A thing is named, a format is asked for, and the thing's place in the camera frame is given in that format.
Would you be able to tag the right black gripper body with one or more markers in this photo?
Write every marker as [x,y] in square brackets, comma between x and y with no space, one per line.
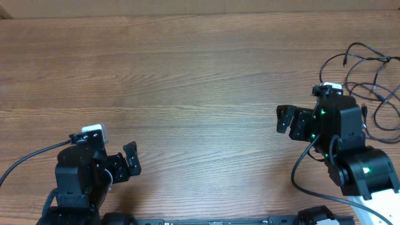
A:
[303,126]

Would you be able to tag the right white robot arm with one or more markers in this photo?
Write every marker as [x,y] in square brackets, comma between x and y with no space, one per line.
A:
[365,175]

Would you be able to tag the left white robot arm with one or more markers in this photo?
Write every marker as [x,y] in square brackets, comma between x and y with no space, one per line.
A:
[84,175]

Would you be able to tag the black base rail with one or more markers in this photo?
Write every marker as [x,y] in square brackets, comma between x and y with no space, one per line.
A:
[319,215]

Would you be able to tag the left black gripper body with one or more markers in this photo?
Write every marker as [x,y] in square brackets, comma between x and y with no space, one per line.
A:
[115,165]

